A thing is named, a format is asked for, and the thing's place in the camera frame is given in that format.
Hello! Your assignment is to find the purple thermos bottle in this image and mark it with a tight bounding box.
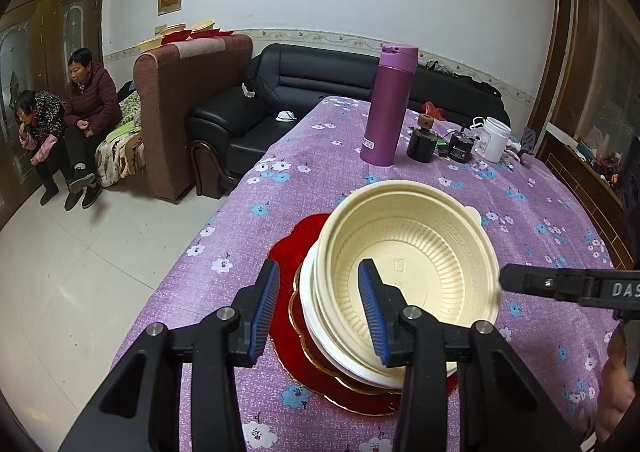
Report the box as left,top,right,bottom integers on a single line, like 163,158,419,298
360,44,419,167

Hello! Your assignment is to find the red plastic bowl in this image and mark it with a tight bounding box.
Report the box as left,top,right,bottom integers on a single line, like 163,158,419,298
287,262,407,395

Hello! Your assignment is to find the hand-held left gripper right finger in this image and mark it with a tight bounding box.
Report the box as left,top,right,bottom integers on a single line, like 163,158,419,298
357,258,581,452

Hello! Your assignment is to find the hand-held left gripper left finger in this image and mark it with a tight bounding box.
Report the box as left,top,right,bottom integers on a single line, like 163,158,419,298
60,259,281,452

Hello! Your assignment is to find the black leather sofa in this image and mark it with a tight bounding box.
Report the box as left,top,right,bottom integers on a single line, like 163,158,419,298
187,42,511,197

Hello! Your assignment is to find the person's right hand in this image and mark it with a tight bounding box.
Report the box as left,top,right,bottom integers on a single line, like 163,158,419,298
597,324,640,445

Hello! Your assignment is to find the white plastic bowl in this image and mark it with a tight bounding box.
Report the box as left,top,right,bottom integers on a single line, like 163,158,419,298
299,277,407,389
302,247,458,378

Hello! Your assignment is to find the wooden cabinet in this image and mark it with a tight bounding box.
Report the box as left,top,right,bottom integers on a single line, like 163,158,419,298
525,0,640,273

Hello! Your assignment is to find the floral blanket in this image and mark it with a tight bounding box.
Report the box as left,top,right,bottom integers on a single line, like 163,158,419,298
95,92,146,187

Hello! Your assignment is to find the large red scalloped plate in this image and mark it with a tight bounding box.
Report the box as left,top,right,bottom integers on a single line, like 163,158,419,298
268,213,460,417

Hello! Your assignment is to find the wooden wardrobe with glass doors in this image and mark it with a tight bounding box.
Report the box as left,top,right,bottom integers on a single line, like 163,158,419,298
0,0,113,233

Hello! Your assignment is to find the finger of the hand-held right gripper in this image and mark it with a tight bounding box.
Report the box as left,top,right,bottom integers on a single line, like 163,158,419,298
499,264,596,305

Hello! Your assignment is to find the white plastic jar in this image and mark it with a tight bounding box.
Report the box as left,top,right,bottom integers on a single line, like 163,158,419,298
480,117,513,163

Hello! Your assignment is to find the black jar with wooden cap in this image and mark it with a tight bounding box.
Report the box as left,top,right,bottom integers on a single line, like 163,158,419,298
406,115,440,163

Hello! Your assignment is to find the purple floral tablecloth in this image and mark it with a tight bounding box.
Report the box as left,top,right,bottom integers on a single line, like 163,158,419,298
110,96,623,452

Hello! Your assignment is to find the small black box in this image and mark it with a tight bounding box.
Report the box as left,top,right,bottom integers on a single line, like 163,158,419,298
447,129,475,163

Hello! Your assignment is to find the brown fabric armchair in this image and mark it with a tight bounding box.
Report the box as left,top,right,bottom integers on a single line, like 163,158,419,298
95,34,254,204

